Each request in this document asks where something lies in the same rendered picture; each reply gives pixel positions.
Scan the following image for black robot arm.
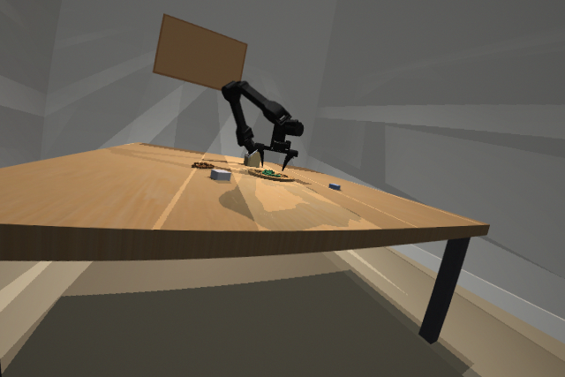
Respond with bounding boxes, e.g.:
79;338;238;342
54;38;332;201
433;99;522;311
221;81;304;155

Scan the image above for white cube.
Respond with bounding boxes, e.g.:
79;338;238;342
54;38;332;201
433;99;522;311
210;170;231;181

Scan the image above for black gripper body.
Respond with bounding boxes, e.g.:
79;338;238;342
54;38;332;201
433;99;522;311
254;132;298;157

